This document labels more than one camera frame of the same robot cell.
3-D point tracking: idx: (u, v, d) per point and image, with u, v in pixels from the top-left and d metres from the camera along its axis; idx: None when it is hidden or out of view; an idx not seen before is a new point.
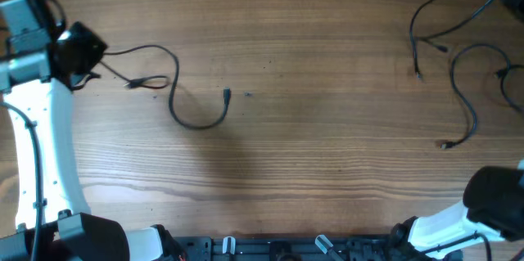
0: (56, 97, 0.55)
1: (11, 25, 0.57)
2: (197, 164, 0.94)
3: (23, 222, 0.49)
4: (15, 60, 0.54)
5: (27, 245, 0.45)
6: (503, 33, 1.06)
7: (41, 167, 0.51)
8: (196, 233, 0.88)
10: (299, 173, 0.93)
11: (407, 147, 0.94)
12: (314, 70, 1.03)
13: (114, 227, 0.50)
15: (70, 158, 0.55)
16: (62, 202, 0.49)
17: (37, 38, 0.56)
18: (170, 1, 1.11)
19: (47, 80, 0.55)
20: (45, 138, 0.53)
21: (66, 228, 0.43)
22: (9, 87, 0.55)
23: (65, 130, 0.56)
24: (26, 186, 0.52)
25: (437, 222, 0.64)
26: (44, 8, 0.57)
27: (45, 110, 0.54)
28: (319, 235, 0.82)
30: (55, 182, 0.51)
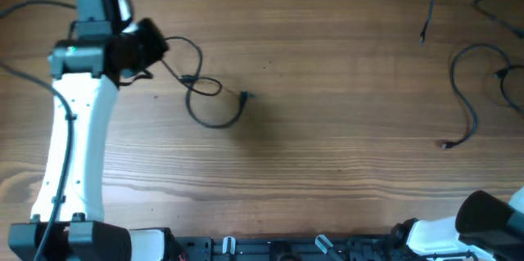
0: (101, 96, 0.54)
1: (79, 11, 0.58)
2: (198, 164, 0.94)
3: (37, 213, 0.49)
4: (73, 49, 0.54)
5: (36, 238, 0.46)
6: (503, 33, 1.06)
7: (70, 163, 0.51)
8: (196, 232, 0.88)
10: (299, 173, 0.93)
11: (407, 147, 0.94)
12: (314, 70, 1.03)
13: (119, 233, 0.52)
15: (97, 159, 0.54)
16: (79, 205, 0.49)
17: (100, 29, 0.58)
18: (170, 1, 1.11)
19: (97, 77, 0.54)
20: (83, 134, 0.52)
21: (75, 233, 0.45)
22: (60, 74, 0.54)
23: (101, 130, 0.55)
24: (49, 177, 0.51)
25: (432, 231, 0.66)
26: (113, 3, 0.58)
27: (88, 105, 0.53)
28: (319, 235, 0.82)
30: (78, 182, 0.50)
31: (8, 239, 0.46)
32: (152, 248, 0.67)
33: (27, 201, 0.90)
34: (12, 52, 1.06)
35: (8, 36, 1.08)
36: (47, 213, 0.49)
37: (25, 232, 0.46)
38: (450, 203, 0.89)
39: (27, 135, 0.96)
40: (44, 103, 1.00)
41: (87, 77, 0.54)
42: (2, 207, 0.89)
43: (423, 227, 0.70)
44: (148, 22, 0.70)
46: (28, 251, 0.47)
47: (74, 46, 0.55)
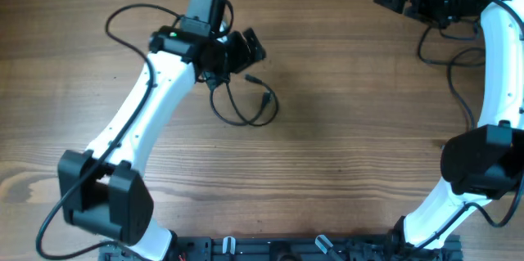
0: (182, 78, 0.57)
1: (189, 7, 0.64)
2: (197, 164, 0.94)
3: (92, 147, 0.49)
4: (173, 35, 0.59)
5: (82, 170, 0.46)
6: None
7: (138, 118, 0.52)
8: (196, 233, 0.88)
10: (299, 173, 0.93)
11: (407, 147, 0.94)
12: (314, 70, 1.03)
13: (147, 202, 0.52)
15: (157, 128, 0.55)
16: (130, 155, 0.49)
17: (201, 29, 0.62)
18: (169, 0, 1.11)
19: (186, 60, 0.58)
20: (159, 101, 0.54)
21: (119, 177, 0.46)
22: (156, 49, 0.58)
23: (168, 106, 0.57)
24: (115, 123, 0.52)
25: (426, 211, 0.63)
26: (220, 13, 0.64)
27: (169, 80, 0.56)
28: (319, 235, 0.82)
30: (137, 136, 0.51)
31: (58, 161, 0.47)
32: (160, 240, 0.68)
33: (27, 201, 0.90)
34: (11, 52, 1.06)
35: (8, 36, 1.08)
36: (99, 150, 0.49)
37: (74, 161, 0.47)
38: None
39: (26, 135, 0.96)
40: (44, 103, 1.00)
41: (177, 59, 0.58)
42: (3, 207, 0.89)
43: (418, 209, 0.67)
44: (238, 37, 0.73)
46: (68, 180, 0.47)
47: (177, 33, 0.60)
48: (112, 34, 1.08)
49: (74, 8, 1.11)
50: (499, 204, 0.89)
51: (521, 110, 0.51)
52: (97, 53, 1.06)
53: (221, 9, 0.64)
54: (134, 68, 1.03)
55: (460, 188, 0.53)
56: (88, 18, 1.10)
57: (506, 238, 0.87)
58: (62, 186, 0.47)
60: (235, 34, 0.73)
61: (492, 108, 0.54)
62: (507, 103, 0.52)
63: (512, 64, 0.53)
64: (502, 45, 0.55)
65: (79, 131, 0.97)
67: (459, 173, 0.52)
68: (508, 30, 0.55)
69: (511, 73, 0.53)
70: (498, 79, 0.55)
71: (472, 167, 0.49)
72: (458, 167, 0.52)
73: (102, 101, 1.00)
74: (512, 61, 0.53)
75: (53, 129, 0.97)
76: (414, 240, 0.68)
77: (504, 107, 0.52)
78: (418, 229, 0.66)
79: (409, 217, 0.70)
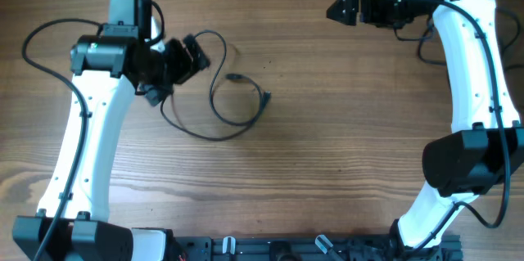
0: (118, 96, 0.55)
1: (110, 14, 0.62)
2: (197, 164, 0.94)
3: (43, 206, 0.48)
4: (96, 46, 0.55)
5: (40, 234, 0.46)
6: (504, 32, 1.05)
7: (82, 158, 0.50)
8: (196, 232, 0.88)
10: (299, 173, 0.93)
11: (407, 147, 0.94)
12: (314, 70, 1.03)
13: (121, 233, 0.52)
15: (108, 157, 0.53)
16: (86, 203, 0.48)
17: (127, 31, 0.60)
18: (170, 1, 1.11)
19: (117, 76, 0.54)
20: (97, 132, 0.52)
21: (79, 231, 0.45)
22: (80, 69, 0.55)
23: (113, 127, 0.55)
24: (60, 173, 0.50)
25: (418, 213, 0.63)
26: (146, 15, 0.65)
27: (105, 104, 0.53)
28: (319, 235, 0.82)
30: (87, 180, 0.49)
31: (13, 231, 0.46)
32: (154, 245, 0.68)
33: (27, 201, 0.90)
34: (11, 52, 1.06)
35: (8, 36, 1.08)
36: (52, 209, 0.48)
37: (29, 227, 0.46)
38: None
39: (26, 136, 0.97)
40: (44, 103, 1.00)
41: (106, 75, 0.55)
42: (4, 208, 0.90)
43: (413, 208, 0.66)
44: (175, 42, 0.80)
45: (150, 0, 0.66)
46: (30, 246, 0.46)
47: (97, 43, 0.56)
48: None
49: (74, 8, 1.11)
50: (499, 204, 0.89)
51: (490, 108, 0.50)
52: None
53: (146, 11, 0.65)
54: None
55: (447, 191, 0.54)
56: (87, 18, 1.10)
57: (506, 239, 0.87)
58: (27, 251, 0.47)
60: (173, 41, 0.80)
61: (461, 110, 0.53)
62: (474, 104, 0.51)
63: (472, 65, 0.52)
64: (458, 47, 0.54)
65: None
67: (444, 181, 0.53)
68: (462, 30, 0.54)
69: (472, 73, 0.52)
70: (462, 80, 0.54)
71: (454, 173, 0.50)
72: (442, 173, 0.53)
73: None
74: (472, 62, 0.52)
75: (53, 130, 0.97)
76: (412, 243, 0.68)
77: (472, 107, 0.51)
78: (415, 229, 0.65)
79: (402, 220, 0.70)
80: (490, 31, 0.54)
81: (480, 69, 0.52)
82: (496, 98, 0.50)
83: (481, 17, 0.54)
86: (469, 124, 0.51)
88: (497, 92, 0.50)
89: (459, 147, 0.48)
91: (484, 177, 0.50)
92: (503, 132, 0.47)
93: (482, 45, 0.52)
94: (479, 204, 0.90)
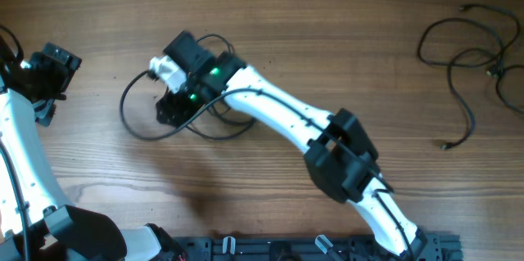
0: (15, 110, 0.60)
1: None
2: (196, 164, 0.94)
3: (10, 228, 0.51)
4: None
5: (19, 249, 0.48)
6: (503, 33, 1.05)
7: (16, 172, 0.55)
8: (196, 232, 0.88)
10: (299, 174, 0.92)
11: (408, 147, 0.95)
12: (314, 70, 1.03)
13: (103, 220, 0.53)
15: (42, 163, 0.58)
16: (42, 200, 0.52)
17: None
18: (170, 1, 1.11)
19: (3, 92, 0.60)
20: (15, 144, 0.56)
21: (55, 222, 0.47)
22: None
23: (31, 134, 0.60)
24: (4, 195, 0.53)
25: (377, 226, 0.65)
26: None
27: (6, 119, 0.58)
28: (319, 235, 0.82)
30: (33, 184, 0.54)
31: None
32: (146, 239, 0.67)
33: None
34: None
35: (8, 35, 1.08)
36: (17, 226, 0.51)
37: (6, 251, 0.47)
38: (450, 203, 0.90)
39: None
40: None
41: None
42: None
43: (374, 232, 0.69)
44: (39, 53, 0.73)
45: None
46: None
47: None
48: (111, 34, 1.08)
49: (73, 8, 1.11)
50: (499, 203, 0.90)
51: (306, 123, 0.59)
52: (97, 53, 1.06)
53: None
54: (133, 68, 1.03)
55: (354, 196, 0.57)
56: (88, 18, 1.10)
57: (506, 238, 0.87)
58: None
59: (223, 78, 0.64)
60: (37, 53, 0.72)
61: (299, 144, 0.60)
62: (300, 134, 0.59)
63: (275, 115, 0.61)
64: (260, 113, 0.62)
65: (79, 132, 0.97)
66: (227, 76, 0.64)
67: (342, 198, 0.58)
68: (247, 100, 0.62)
69: (280, 120, 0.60)
70: (282, 128, 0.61)
71: (332, 182, 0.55)
72: (332, 191, 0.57)
73: (101, 101, 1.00)
74: (274, 116, 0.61)
75: (53, 130, 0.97)
76: (399, 249, 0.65)
77: (298, 137, 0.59)
78: (385, 238, 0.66)
79: (378, 238, 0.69)
80: (264, 84, 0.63)
81: (280, 113, 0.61)
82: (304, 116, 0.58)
83: (250, 83, 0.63)
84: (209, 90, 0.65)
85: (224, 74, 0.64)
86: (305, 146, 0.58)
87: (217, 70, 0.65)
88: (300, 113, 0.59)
89: (315, 168, 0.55)
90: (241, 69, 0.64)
91: (355, 168, 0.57)
92: (327, 134, 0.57)
93: (265, 96, 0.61)
94: (479, 204, 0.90)
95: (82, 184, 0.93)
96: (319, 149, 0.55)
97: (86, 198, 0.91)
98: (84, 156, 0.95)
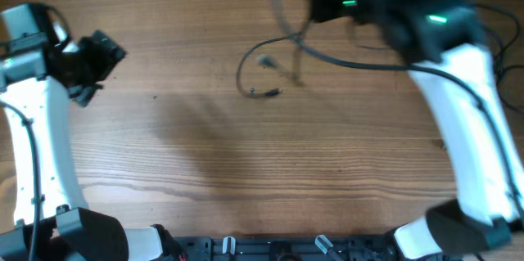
0: (52, 98, 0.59)
1: (12, 30, 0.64)
2: (196, 164, 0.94)
3: (20, 218, 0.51)
4: (10, 60, 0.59)
5: (25, 240, 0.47)
6: (503, 33, 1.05)
7: (39, 163, 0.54)
8: (196, 233, 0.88)
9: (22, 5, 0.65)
10: (299, 173, 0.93)
11: (408, 147, 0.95)
12: (314, 70, 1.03)
13: (112, 222, 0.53)
15: (66, 157, 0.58)
16: (59, 196, 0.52)
17: (33, 40, 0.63)
18: (170, 1, 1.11)
19: (42, 78, 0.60)
20: (45, 134, 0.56)
21: (65, 223, 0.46)
22: (3, 86, 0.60)
23: (60, 126, 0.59)
24: (24, 183, 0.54)
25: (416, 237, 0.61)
26: (46, 20, 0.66)
27: (41, 107, 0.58)
28: (319, 235, 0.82)
30: (52, 177, 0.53)
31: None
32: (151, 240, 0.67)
33: None
34: None
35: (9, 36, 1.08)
36: (29, 216, 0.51)
37: (13, 241, 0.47)
38: None
39: None
40: None
41: (30, 82, 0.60)
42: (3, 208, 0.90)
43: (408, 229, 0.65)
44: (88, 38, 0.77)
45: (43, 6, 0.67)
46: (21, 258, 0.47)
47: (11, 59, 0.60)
48: (111, 34, 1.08)
49: (73, 8, 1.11)
50: None
51: (507, 193, 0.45)
52: None
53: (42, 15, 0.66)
54: (134, 68, 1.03)
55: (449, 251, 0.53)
56: (88, 18, 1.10)
57: None
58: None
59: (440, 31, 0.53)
60: (85, 39, 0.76)
61: (468, 187, 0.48)
62: (492, 194, 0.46)
63: (479, 143, 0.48)
64: (459, 127, 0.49)
65: (79, 132, 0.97)
66: (449, 39, 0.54)
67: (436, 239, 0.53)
68: (463, 107, 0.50)
69: (479, 154, 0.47)
70: (467, 155, 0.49)
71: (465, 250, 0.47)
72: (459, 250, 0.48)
73: (101, 101, 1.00)
74: (479, 144, 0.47)
75: None
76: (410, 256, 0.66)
77: (486, 194, 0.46)
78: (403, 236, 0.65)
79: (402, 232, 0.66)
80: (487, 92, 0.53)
81: (488, 147, 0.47)
82: (511, 182, 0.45)
83: (467, 101, 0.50)
84: (408, 28, 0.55)
85: (451, 32, 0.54)
86: (487, 215, 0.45)
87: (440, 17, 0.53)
88: (510, 175, 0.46)
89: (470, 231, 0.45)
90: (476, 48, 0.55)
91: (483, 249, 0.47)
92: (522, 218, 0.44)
93: (484, 115, 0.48)
94: None
95: (82, 184, 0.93)
96: (505, 229, 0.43)
97: (86, 198, 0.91)
98: (84, 156, 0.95)
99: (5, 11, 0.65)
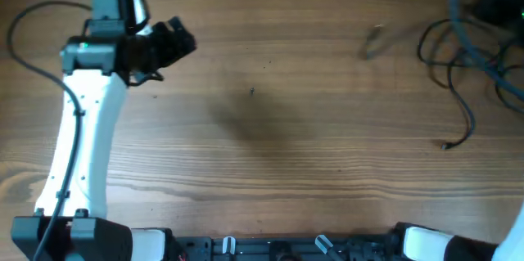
0: (108, 96, 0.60)
1: (94, 10, 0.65)
2: (197, 164, 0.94)
3: (41, 206, 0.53)
4: (85, 46, 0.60)
5: (38, 232, 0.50)
6: (503, 33, 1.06)
7: (78, 159, 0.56)
8: (196, 233, 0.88)
9: None
10: (299, 173, 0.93)
11: (407, 147, 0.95)
12: (314, 70, 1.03)
13: (118, 230, 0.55)
15: (102, 157, 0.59)
16: (82, 200, 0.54)
17: (112, 28, 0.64)
18: (170, 1, 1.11)
19: (108, 74, 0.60)
20: (90, 132, 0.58)
21: (80, 229, 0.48)
22: (71, 70, 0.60)
23: (107, 126, 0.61)
24: (57, 173, 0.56)
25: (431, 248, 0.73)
26: (128, 5, 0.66)
27: (97, 102, 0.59)
28: (319, 235, 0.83)
30: (83, 177, 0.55)
31: (11, 231, 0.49)
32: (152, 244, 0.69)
33: (27, 201, 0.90)
34: (11, 52, 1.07)
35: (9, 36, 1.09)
36: (50, 208, 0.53)
37: (28, 227, 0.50)
38: (450, 203, 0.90)
39: (26, 136, 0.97)
40: (43, 103, 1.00)
41: (97, 74, 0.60)
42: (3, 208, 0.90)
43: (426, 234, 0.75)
44: (162, 26, 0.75)
45: None
46: (29, 245, 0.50)
47: (87, 44, 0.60)
48: None
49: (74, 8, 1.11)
50: (499, 203, 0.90)
51: None
52: None
53: (128, 0, 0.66)
54: None
55: None
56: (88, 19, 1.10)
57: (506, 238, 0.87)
58: (28, 252, 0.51)
59: None
60: (160, 24, 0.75)
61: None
62: None
63: None
64: None
65: None
66: None
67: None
68: None
69: None
70: None
71: None
72: None
73: None
74: None
75: (53, 130, 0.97)
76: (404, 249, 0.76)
77: None
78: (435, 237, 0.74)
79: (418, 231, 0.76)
80: None
81: None
82: None
83: None
84: None
85: None
86: None
87: None
88: None
89: None
90: None
91: None
92: None
93: None
94: (479, 205, 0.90)
95: None
96: None
97: None
98: None
99: None
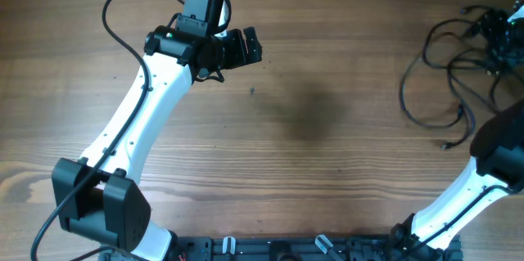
0: (178, 83, 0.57)
1: (185, 6, 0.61)
2: (198, 164, 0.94)
3: (85, 156, 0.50)
4: (170, 37, 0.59)
5: (76, 179, 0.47)
6: None
7: (134, 124, 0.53)
8: (196, 232, 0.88)
9: None
10: (299, 173, 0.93)
11: (408, 147, 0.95)
12: (314, 69, 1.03)
13: (144, 208, 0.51)
15: (151, 134, 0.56)
16: (124, 163, 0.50)
17: (197, 29, 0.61)
18: (170, 0, 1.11)
19: (182, 64, 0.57)
20: (154, 105, 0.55)
21: (114, 188, 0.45)
22: (152, 51, 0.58)
23: (164, 110, 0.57)
24: (110, 130, 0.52)
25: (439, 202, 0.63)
26: (218, 11, 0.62)
27: (164, 84, 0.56)
28: (319, 235, 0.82)
30: (132, 142, 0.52)
31: (53, 169, 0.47)
32: (160, 241, 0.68)
33: (27, 201, 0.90)
34: (11, 52, 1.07)
35: (8, 36, 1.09)
36: (92, 160, 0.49)
37: (69, 168, 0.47)
38: None
39: (26, 135, 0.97)
40: (43, 103, 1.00)
41: (173, 61, 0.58)
42: (3, 207, 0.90)
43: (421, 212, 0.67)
44: (238, 33, 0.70)
45: None
46: (63, 189, 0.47)
47: (173, 35, 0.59)
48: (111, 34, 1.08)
49: (73, 8, 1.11)
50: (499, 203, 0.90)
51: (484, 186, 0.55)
52: (97, 53, 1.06)
53: (219, 5, 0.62)
54: (134, 68, 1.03)
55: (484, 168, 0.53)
56: (88, 18, 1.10)
57: (506, 239, 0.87)
58: (59, 195, 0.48)
59: None
60: (235, 31, 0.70)
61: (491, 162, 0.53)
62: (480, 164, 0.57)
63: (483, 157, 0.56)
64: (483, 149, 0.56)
65: (79, 131, 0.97)
66: None
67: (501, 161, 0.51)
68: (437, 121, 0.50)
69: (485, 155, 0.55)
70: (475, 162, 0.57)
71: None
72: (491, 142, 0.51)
73: (101, 101, 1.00)
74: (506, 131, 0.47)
75: (53, 129, 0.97)
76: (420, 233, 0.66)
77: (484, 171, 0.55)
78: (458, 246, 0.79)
79: (418, 212, 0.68)
80: None
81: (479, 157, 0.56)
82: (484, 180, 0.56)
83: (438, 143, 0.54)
84: None
85: None
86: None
87: None
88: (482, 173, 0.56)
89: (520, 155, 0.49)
90: None
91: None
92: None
93: None
94: None
95: None
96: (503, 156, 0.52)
97: None
98: None
99: None
